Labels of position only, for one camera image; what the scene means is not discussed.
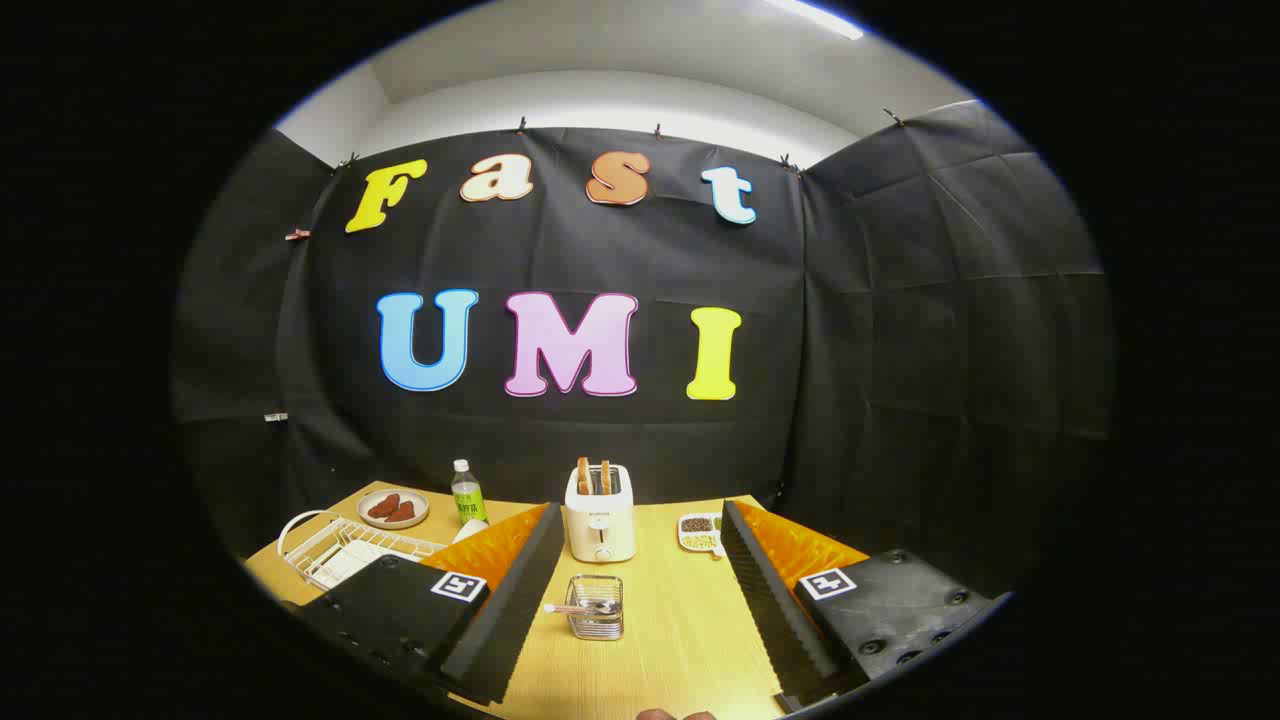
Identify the white divided bean dish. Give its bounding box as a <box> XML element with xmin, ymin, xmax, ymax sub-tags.
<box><xmin>677</xmin><ymin>512</ymin><xmax>725</xmax><ymax>559</ymax></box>

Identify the white drip tray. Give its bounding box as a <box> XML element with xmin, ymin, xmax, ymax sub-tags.
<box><xmin>305</xmin><ymin>540</ymin><xmax>401</xmax><ymax>591</ymax></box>

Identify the green label drink bottle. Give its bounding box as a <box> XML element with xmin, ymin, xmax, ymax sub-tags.
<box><xmin>451</xmin><ymin>459</ymin><xmax>490</xmax><ymax>526</ymax></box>

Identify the small grey sausage plate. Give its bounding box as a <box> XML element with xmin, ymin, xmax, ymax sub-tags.
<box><xmin>357</xmin><ymin>488</ymin><xmax>430</xmax><ymax>530</ymax></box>

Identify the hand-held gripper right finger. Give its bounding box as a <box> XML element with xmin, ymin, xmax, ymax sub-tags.
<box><xmin>720</xmin><ymin>498</ymin><xmax>996</xmax><ymax>715</ymax></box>

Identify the metal wire basket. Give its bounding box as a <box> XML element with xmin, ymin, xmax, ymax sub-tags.
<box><xmin>565</xmin><ymin>574</ymin><xmax>626</xmax><ymax>641</ymax></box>

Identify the white toaster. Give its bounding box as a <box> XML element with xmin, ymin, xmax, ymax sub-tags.
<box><xmin>564</xmin><ymin>463</ymin><xmax>637</xmax><ymax>564</ymax></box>

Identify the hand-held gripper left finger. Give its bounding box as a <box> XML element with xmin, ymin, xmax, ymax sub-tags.
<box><xmin>295</xmin><ymin>502</ymin><xmax>566</xmax><ymax>706</ymax></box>

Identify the white wire dish rack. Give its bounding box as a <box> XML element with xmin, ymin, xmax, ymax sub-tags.
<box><xmin>277</xmin><ymin>509</ymin><xmax>448</xmax><ymax>593</ymax></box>

